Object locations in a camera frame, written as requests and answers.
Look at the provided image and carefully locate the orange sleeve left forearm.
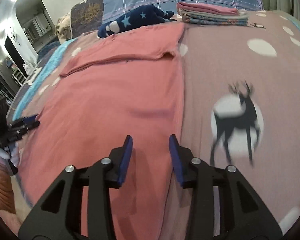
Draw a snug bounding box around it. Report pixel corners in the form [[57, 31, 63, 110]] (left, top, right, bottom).
[[0, 163, 15, 214]]

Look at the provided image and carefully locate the pink polka dot duvet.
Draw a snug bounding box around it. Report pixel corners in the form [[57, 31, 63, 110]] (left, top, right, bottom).
[[9, 7, 300, 240]]

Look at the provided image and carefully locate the pink children's shirt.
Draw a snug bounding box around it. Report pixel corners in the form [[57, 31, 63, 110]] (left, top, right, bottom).
[[18, 22, 184, 239]]

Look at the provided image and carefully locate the dark tree print pillow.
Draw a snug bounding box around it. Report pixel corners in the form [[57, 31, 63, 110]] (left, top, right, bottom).
[[70, 0, 104, 38]]

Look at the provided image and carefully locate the dark teal blanket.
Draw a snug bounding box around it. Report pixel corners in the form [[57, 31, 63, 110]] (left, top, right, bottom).
[[37, 40, 61, 62]]

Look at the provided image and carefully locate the stack of folded patterned clothes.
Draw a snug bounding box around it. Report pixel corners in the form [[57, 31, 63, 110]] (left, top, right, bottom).
[[179, 10, 249, 26]]

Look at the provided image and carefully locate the navy star plush garment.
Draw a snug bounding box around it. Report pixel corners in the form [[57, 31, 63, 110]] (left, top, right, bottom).
[[97, 4, 175, 38]]

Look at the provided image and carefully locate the pink folded garment on stack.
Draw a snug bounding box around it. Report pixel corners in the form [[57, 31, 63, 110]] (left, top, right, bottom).
[[177, 2, 239, 16]]

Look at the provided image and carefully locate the left hand white glove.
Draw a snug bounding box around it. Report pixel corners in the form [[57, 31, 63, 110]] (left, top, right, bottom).
[[0, 142, 20, 167]]

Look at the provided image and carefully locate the beige crumpled clothes pile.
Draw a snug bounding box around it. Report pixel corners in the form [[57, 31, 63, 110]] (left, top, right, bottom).
[[55, 13, 72, 44]]

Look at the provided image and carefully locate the white shelf rack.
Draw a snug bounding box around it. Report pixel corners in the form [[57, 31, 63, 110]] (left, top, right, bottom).
[[12, 67, 27, 86]]

